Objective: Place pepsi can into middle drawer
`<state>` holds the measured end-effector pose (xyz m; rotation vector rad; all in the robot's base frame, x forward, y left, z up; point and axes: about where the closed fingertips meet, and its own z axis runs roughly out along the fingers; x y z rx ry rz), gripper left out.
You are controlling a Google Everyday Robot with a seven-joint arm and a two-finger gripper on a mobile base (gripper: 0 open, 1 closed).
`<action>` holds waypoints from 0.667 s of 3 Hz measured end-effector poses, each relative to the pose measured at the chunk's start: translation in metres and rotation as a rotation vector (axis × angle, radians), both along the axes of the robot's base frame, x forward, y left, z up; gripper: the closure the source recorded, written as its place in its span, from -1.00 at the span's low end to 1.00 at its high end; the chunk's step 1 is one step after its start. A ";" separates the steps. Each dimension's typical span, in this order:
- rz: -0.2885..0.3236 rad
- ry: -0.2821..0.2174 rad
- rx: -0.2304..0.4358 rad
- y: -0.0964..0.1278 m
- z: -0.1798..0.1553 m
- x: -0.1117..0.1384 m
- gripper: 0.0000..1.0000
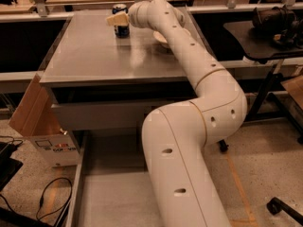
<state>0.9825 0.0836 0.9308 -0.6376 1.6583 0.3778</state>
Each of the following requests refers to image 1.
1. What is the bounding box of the black side table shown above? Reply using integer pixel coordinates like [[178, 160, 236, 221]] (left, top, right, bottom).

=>
[[223, 21, 303, 144]]

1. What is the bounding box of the blue pepsi can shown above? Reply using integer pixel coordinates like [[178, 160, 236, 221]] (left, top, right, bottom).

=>
[[112, 4, 130, 38]]

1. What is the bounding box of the grey top drawer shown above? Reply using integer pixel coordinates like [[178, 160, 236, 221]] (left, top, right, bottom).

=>
[[51, 100, 171, 131]]

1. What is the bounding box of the black case at left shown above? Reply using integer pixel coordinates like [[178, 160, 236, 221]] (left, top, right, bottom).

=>
[[0, 142, 23, 191]]

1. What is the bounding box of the black chair caster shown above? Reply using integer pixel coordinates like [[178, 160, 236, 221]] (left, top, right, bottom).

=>
[[266, 197, 303, 226]]

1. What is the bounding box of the black device on table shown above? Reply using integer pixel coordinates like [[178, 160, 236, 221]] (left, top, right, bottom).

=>
[[252, 7, 303, 48]]

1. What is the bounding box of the open grey middle drawer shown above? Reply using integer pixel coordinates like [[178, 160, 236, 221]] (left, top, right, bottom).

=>
[[65, 134, 163, 227]]

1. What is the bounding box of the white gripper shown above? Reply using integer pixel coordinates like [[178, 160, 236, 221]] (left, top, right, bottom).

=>
[[106, 1, 157, 28]]

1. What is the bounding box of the black cable on floor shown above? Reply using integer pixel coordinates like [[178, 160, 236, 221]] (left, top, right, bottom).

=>
[[35, 177, 73, 223]]

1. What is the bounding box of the grey drawer cabinet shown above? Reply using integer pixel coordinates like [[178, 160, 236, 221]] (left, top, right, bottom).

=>
[[41, 10, 203, 137]]

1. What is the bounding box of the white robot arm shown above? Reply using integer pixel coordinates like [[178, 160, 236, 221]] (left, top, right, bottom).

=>
[[106, 0, 247, 227]]

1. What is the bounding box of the cardboard box with label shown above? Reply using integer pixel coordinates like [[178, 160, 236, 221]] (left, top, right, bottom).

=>
[[9, 74, 80, 167]]

